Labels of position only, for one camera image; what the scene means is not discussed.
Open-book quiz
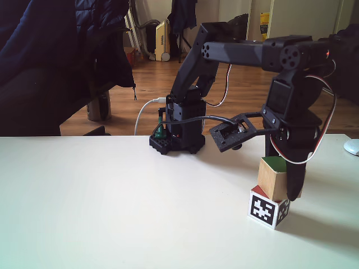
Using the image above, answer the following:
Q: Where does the green-topped wooden cube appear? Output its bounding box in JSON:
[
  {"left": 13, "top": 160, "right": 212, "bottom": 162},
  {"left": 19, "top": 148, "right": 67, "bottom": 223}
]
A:
[{"left": 257, "top": 156, "right": 302, "bottom": 202}]

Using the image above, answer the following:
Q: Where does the red-topped marker cube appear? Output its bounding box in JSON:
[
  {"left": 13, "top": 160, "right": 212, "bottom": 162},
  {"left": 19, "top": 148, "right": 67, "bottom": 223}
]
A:
[{"left": 247, "top": 184, "right": 292, "bottom": 230}]

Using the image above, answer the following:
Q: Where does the white computer mouse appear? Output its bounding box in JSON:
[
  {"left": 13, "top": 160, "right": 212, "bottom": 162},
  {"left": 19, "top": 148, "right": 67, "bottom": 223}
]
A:
[{"left": 343, "top": 139, "right": 359, "bottom": 157}]

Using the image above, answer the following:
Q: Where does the black sofa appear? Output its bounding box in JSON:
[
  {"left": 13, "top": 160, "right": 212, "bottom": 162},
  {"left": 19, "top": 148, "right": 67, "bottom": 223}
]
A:
[{"left": 313, "top": 24, "right": 359, "bottom": 106}]

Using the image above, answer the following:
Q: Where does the white door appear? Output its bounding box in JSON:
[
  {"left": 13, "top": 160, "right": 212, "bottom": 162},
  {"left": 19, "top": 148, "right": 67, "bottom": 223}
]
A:
[{"left": 263, "top": 0, "right": 344, "bottom": 41}]

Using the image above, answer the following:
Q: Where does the yellow paper bag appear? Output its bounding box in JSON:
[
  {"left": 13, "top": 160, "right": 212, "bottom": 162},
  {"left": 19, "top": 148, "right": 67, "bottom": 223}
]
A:
[{"left": 259, "top": 11, "right": 270, "bottom": 41}]

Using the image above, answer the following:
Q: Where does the green table clamp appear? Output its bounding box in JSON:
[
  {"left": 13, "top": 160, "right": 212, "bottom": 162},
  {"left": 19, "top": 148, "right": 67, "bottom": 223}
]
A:
[{"left": 153, "top": 116, "right": 166, "bottom": 140}]

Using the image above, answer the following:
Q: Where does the white framed floor mirror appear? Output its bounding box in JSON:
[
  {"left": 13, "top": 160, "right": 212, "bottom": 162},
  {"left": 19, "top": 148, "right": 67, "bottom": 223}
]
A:
[{"left": 217, "top": 0, "right": 252, "bottom": 41}]

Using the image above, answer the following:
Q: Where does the dark hanging garment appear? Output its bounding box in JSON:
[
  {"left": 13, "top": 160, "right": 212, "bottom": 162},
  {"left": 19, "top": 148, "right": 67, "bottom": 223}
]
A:
[{"left": 167, "top": 0, "right": 199, "bottom": 36}]

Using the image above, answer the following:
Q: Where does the orange cardboard box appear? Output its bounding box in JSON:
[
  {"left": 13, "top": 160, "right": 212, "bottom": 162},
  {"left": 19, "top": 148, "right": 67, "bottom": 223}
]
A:
[{"left": 123, "top": 47, "right": 144, "bottom": 68}]

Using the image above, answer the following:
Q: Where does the shiny metal cylinder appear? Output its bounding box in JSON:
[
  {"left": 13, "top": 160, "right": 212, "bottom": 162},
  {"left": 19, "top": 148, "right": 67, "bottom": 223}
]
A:
[{"left": 86, "top": 91, "right": 112, "bottom": 122}]

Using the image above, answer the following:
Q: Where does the white folded rack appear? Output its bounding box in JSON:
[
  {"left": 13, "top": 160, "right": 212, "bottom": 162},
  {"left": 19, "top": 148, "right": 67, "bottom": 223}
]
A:
[{"left": 125, "top": 8, "right": 141, "bottom": 54}]

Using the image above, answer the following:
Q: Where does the dark blue jacket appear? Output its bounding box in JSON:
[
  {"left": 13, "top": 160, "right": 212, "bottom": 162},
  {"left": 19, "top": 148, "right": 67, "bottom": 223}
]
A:
[{"left": 0, "top": 0, "right": 137, "bottom": 101}]

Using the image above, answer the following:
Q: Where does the black office chair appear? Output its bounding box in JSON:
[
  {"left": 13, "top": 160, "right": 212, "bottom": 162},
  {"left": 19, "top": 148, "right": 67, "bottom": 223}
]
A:
[{"left": 0, "top": 67, "right": 113, "bottom": 137}]

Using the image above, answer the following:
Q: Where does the striped servo wire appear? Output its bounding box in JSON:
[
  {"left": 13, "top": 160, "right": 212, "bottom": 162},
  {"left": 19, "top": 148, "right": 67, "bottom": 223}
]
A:
[
  {"left": 207, "top": 64, "right": 233, "bottom": 107},
  {"left": 269, "top": 75, "right": 337, "bottom": 165}
]

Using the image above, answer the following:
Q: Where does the black gripper camera mount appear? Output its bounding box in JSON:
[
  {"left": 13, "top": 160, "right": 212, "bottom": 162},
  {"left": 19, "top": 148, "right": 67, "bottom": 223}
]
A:
[{"left": 209, "top": 110, "right": 278, "bottom": 154}]

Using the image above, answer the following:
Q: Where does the black camera cable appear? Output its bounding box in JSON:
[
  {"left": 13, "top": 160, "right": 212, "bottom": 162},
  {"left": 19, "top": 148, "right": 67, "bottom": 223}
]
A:
[{"left": 165, "top": 115, "right": 234, "bottom": 124}]

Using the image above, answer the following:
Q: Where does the white USB cable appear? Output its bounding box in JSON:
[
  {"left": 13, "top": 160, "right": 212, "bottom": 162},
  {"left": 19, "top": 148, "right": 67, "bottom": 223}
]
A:
[{"left": 134, "top": 97, "right": 168, "bottom": 136}]

